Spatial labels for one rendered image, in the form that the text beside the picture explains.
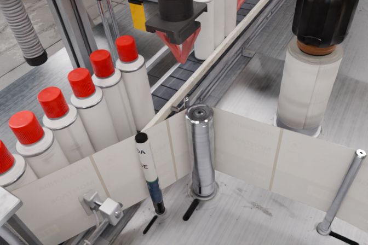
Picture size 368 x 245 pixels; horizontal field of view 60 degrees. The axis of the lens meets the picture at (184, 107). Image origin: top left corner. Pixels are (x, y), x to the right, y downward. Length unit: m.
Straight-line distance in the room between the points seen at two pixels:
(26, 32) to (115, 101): 0.17
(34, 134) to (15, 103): 0.48
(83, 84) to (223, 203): 0.29
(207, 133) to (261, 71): 0.40
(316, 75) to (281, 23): 0.57
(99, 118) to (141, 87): 0.10
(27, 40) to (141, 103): 0.22
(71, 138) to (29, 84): 0.49
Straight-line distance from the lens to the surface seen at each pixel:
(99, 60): 0.52
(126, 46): 0.54
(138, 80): 0.57
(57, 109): 0.48
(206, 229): 0.54
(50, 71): 1.01
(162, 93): 0.74
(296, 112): 0.60
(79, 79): 0.49
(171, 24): 0.53
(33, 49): 0.56
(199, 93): 0.75
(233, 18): 0.89
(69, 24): 0.64
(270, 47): 0.98
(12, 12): 0.53
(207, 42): 0.80
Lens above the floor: 1.37
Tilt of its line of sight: 44 degrees down
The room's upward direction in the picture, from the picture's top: 6 degrees counter-clockwise
